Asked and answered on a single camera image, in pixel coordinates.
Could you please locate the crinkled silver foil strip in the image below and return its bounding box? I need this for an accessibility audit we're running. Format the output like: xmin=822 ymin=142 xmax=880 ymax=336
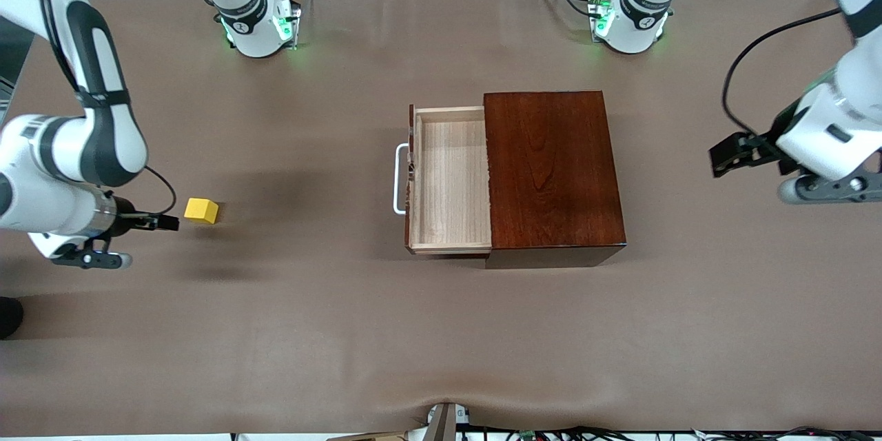
xmin=484 ymin=132 xmax=493 ymax=220

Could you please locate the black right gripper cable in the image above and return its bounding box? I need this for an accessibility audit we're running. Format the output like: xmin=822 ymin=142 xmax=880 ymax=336
xmin=38 ymin=0 xmax=178 ymax=218

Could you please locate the grey camera stand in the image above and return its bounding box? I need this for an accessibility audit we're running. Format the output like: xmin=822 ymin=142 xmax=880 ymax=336
xmin=426 ymin=403 xmax=471 ymax=441

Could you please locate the black round object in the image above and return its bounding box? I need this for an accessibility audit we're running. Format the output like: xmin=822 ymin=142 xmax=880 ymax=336
xmin=0 ymin=296 xmax=25 ymax=340

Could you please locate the tan cardboard piece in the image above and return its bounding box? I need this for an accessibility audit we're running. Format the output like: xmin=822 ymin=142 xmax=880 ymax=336
xmin=327 ymin=431 xmax=407 ymax=441

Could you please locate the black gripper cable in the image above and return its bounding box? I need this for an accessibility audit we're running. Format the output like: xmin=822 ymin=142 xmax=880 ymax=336
xmin=721 ymin=7 xmax=847 ymax=142
xmin=38 ymin=0 xmax=178 ymax=218

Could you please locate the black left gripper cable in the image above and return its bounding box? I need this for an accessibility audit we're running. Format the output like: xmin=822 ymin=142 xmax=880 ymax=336
xmin=721 ymin=7 xmax=847 ymax=142

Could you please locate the brown table mat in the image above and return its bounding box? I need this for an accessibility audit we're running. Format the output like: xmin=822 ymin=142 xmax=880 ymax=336
xmin=0 ymin=0 xmax=882 ymax=436

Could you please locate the yellow block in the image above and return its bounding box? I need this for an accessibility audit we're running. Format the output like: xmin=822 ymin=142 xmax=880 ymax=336
xmin=184 ymin=198 xmax=220 ymax=225

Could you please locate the wooden drawer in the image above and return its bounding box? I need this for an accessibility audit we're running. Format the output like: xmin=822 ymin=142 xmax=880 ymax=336
xmin=404 ymin=105 xmax=493 ymax=256

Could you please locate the dark brown wooden cabinet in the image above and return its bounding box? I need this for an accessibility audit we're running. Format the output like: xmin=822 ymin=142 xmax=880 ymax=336
xmin=482 ymin=90 xmax=628 ymax=269

